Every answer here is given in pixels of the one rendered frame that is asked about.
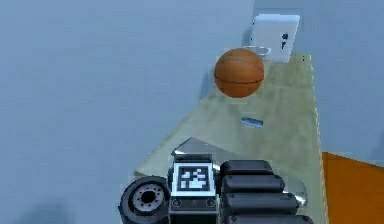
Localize orange basketball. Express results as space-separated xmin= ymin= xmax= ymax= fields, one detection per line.
xmin=213 ymin=47 xmax=266 ymax=99

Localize white box with black marks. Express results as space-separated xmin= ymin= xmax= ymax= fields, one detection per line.
xmin=250 ymin=13 xmax=301 ymax=64

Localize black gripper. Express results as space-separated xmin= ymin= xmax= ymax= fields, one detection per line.
xmin=118 ymin=175 xmax=172 ymax=224

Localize pale green table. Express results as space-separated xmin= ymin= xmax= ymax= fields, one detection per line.
xmin=133 ymin=53 xmax=329 ymax=224

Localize small blue flat object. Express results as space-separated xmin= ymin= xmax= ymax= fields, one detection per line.
xmin=240 ymin=116 xmax=264 ymax=129

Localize clear glass dish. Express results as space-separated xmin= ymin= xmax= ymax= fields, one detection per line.
xmin=242 ymin=45 xmax=273 ymax=57

